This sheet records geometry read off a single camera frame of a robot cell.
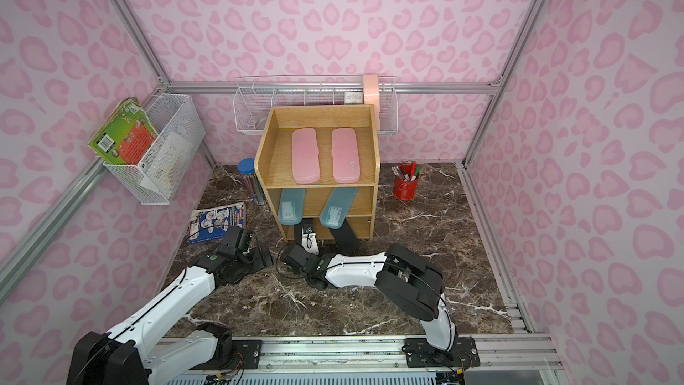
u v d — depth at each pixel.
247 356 0.73
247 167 0.94
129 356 0.39
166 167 0.82
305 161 0.75
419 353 0.73
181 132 0.92
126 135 0.72
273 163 0.77
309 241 0.77
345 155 0.78
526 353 0.76
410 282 0.49
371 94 0.82
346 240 0.94
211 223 0.98
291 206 0.84
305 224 0.82
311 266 0.66
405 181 1.02
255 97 0.95
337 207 0.82
